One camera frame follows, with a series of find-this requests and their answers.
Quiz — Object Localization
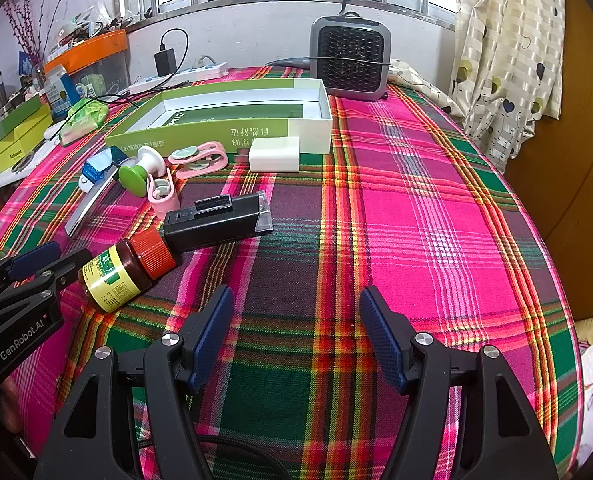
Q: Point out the black cable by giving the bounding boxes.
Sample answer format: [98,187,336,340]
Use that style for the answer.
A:
[50,27,191,146]

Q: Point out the green tissue pack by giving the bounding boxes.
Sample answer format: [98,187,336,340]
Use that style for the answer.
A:
[59,98,109,146]

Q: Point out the brown jar red lid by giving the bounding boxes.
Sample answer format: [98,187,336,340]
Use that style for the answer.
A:
[78,228,177,313]

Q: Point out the cream heart pattern curtain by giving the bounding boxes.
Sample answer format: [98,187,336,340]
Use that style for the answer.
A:
[387,0,567,174]

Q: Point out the green white shallow box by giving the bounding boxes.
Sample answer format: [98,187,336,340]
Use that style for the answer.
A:
[106,78,333,157]

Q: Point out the green white suction knob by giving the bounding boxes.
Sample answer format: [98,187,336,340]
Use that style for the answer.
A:
[118,146,166,197]

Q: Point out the yellow green stacked boxes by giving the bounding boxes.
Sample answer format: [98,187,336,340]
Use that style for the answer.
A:
[0,96,52,172]

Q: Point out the blue white small box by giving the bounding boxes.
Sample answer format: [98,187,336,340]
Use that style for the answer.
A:
[78,146,127,193]

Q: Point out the orange lid clear bin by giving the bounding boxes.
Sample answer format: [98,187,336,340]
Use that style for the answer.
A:
[44,29,129,96]

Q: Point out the white power strip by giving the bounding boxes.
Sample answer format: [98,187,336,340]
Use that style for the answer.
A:
[127,62,229,96]

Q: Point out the purple flower branches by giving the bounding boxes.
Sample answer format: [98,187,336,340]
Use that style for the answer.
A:
[2,0,65,82]

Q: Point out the black rectangular flashlight device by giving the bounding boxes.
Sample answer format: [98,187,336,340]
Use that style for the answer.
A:
[160,191,274,254]

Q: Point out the grey handheld tool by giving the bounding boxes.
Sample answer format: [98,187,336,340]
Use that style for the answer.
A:
[266,58,310,70]

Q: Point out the black power adapter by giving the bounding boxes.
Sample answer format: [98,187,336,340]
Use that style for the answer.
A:
[154,48,177,77]

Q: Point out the grey portable heater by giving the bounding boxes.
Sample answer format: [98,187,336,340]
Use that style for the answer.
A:
[310,15,391,101]

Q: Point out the silver metal bar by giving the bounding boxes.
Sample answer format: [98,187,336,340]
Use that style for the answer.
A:
[64,166,118,238]

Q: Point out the white square charger block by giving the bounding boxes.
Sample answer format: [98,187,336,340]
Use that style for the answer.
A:
[248,136,300,172]

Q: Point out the pink clip with round lens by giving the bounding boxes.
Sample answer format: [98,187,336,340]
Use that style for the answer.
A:
[167,141,229,180]

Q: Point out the wooden cabinet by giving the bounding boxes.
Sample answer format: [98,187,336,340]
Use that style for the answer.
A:
[506,0,593,320]

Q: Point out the blue white carton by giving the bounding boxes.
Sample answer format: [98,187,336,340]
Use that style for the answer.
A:
[45,65,80,122]

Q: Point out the plaid tablecloth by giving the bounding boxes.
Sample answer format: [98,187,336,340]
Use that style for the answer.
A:
[12,87,583,479]

